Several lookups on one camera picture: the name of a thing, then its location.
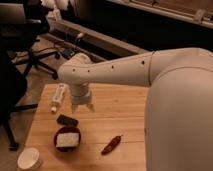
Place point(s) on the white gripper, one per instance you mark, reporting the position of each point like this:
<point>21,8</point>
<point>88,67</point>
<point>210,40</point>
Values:
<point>81,99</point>

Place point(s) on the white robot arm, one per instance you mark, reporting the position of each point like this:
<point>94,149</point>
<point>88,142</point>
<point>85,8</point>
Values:
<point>179,108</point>

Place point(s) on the black remote control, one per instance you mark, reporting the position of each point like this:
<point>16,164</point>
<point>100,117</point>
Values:
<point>65,120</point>

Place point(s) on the dark red bowl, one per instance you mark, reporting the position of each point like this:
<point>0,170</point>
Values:
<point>67,129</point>

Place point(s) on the white plastic bottle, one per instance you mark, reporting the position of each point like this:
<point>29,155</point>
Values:
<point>58,97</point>

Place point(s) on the white sponge in bowl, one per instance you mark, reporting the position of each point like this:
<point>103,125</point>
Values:
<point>67,140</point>

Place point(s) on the wooden table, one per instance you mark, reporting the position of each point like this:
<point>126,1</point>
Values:
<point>119,110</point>

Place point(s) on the red chili pepper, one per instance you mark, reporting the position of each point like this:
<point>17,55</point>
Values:
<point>111,145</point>

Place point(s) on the blue device on floor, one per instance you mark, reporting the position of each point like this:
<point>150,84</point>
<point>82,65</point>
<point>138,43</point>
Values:
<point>68,52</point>

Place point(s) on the black office chair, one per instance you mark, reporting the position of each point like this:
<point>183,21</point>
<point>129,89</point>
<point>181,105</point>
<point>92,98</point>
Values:
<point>20,25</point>

